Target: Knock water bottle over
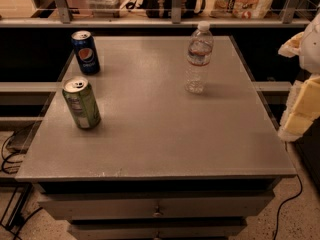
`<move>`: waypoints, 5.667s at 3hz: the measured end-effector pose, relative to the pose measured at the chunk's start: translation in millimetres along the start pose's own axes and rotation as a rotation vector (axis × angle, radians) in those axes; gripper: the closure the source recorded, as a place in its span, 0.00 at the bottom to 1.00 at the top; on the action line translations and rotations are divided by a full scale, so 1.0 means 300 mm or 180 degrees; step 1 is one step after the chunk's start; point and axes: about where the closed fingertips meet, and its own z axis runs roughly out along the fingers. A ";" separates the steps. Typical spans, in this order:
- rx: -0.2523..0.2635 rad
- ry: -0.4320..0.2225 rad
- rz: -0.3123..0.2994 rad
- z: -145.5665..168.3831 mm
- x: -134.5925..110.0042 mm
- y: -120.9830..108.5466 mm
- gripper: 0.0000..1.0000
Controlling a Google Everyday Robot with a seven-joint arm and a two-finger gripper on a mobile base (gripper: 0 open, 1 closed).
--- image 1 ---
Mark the blue Pepsi can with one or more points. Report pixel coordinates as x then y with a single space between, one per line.
85 51

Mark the black bag on shelf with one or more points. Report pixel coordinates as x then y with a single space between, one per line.
163 8

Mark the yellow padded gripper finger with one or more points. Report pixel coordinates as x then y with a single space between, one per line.
302 109
291 47

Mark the clear plastic water bottle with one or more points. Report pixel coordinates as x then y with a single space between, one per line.
198 57

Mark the grey metal shelf rail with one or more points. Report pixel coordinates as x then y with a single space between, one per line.
77 14

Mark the grey drawer cabinet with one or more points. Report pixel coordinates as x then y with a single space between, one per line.
163 164

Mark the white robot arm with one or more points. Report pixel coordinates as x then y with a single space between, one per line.
309 59

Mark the green soda can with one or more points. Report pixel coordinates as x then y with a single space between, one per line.
79 96

